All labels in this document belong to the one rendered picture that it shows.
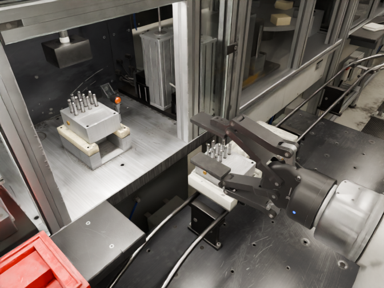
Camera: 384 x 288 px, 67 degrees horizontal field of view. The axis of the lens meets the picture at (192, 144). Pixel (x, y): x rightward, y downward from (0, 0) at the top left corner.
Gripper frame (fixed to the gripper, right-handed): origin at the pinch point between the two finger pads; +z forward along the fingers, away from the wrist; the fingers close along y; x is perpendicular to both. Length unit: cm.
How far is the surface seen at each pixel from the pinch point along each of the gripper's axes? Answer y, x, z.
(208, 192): -26.0, -10.7, 7.3
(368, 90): -113, -300, 22
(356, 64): -32, -139, 10
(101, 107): -9.7, -3.5, 39.0
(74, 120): -9.7, 4.7, 38.6
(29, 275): -17.3, 30.2, 13.2
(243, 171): -19.8, -17.6, 2.0
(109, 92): -21, -22, 64
